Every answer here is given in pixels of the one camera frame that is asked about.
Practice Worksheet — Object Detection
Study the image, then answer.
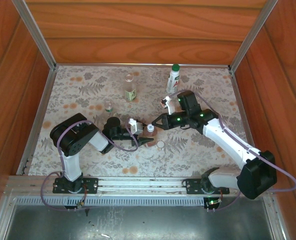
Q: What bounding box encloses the slotted grey cable duct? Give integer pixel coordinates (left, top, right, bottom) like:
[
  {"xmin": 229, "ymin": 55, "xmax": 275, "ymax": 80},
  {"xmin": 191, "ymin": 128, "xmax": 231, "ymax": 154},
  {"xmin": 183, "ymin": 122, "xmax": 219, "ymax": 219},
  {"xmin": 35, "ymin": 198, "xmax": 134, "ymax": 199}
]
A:
[{"xmin": 12, "ymin": 195, "xmax": 266, "ymax": 207}]

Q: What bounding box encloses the aluminium frame rail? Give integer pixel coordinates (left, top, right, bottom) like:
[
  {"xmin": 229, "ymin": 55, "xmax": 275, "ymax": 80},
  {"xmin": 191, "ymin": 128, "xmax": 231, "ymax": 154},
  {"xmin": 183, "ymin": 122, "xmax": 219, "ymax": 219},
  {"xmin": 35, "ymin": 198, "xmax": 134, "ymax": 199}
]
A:
[
  {"xmin": 262, "ymin": 196, "xmax": 289, "ymax": 240},
  {"xmin": 0, "ymin": 194, "xmax": 18, "ymax": 240}
]

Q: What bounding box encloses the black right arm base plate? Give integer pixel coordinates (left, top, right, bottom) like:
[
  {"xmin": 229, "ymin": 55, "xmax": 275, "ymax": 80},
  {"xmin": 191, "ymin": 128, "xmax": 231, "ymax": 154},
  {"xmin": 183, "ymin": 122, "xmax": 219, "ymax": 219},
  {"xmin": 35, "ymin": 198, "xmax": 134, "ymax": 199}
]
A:
[{"xmin": 185, "ymin": 177, "xmax": 231, "ymax": 195}]

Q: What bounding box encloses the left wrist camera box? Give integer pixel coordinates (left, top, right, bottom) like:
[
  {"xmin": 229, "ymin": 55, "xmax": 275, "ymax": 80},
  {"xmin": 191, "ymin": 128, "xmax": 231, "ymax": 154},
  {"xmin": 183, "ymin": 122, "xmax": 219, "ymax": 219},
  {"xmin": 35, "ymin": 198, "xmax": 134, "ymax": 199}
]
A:
[{"xmin": 128, "ymin": 118, "xmax": 144, "ymax": 135}]

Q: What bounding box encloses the white milk drink bottle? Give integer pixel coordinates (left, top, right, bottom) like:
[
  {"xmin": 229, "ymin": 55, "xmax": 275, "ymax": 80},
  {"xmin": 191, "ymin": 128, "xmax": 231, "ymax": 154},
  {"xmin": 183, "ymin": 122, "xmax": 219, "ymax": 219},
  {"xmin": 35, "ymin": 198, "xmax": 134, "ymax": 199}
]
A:
[{"xmin": 165, "ymin": 63, "xmax": 182, "ymax": 94}]

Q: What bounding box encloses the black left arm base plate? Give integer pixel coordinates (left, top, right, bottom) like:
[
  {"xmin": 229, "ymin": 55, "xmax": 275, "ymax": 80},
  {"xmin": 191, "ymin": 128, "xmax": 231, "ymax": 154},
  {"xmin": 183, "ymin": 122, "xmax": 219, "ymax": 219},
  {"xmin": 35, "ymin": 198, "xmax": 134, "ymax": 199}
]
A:
[{"xmin": 52, "ymin": 176, "xmax": 99, "ymax": 195}]

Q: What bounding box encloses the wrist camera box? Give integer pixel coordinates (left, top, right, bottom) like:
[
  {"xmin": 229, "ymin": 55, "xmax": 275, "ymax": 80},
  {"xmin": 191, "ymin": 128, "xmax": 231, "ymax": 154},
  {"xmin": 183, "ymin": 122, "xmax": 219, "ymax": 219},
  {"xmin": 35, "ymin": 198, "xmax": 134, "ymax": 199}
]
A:
[
  {"xmin": 128, "ymin": 118, "xmax": 144, "ymax": 135},
  {"xmin": 159, "ymin": 95, "xmax": 176, "ymax": 116}
]

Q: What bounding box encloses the aluminium frame post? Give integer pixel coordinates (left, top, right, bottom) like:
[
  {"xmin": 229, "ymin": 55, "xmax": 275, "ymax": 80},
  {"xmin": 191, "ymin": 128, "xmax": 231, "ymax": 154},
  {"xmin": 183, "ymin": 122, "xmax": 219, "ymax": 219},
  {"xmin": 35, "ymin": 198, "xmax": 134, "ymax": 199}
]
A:
[
  {"xmin": 228, "ymin": 0, "xmax": 280, "ymax": 73},
  {"xmin": 12, "ymin": 0, "xmax": 58, "ymax": 72}
]

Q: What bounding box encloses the aluminium table edge rail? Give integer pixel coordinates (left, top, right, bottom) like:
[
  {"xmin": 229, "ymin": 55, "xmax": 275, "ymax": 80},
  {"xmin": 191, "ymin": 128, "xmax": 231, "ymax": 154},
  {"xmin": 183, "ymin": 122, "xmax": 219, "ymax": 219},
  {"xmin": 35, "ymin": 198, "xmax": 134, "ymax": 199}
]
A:
[
  {"xmin": 55, "ymin": 62, "xmax": 231, "ymax": 69},
  {"xmin": 15, "ymin": 68, "xmax": 59, "ymax": 176},
  {"xmin": 228, "ymin": 69, "xmax": 254, "ymax": 151}
]

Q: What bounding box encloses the wide aluminium base rail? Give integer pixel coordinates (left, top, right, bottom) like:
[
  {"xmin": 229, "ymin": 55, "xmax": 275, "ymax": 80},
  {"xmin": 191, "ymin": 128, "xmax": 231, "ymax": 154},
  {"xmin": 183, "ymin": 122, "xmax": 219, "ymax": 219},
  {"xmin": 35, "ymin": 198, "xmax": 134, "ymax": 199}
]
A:
[{"xmin": 4, "ymin": 174, "xmax": 240, "ymax": 196}]

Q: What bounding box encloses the floral patterned tablecloth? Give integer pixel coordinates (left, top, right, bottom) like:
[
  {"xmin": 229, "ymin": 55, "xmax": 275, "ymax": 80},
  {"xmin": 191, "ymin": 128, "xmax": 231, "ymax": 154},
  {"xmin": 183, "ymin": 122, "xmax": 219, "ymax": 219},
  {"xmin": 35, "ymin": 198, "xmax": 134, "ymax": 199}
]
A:
[{"xmin": 27, "ymin": 65, "xmax": 250, "ymax": 177}]

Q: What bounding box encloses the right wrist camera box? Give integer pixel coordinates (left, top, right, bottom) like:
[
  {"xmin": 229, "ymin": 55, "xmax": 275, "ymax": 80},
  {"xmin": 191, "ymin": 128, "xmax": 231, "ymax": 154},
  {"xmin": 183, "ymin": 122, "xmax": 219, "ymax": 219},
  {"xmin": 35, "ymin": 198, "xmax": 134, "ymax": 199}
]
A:
[{"xmin": 159, "ymin": 95, "xmax": 176, "ymax": 116}]

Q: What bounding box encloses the amber drink bottle red label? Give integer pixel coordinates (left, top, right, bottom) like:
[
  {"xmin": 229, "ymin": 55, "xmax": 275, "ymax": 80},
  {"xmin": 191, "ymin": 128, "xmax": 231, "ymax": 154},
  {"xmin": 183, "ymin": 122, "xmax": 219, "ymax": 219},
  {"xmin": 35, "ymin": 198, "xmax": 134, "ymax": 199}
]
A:
[{"xmin": 144, "ymin": 123, "xmax": 159, "ymax": 148}]

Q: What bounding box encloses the clear tea bottle green label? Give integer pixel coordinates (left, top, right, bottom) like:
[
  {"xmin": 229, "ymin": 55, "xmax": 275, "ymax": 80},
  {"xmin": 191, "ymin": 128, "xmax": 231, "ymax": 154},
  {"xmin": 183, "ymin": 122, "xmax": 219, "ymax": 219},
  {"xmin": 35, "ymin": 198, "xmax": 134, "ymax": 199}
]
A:
[{"xmin": 124, "ymin": 73, "xmax": 138, "ymax": 103}]

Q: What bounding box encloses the grey metal sheet panel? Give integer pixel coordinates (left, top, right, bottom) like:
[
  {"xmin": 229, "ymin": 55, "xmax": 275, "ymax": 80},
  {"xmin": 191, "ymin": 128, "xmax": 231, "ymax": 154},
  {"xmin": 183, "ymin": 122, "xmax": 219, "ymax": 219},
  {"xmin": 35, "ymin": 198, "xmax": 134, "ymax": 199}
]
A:
[{"xmin": 2, "ymin": 204, "xmax": 276, "ymax": 240}]

